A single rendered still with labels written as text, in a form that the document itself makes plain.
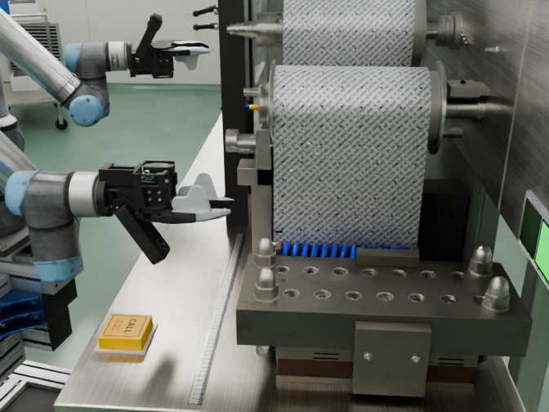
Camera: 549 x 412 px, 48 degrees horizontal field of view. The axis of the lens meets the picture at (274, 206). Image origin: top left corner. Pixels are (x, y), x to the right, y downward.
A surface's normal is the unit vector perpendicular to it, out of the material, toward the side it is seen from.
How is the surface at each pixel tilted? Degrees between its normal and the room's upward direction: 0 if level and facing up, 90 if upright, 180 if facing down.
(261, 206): 90
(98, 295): 0
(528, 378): 90
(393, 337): 90
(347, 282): 0
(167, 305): 0
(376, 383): 90
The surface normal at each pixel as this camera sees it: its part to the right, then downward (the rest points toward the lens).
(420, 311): 0.00, -0.91
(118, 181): -0.07, 0.38
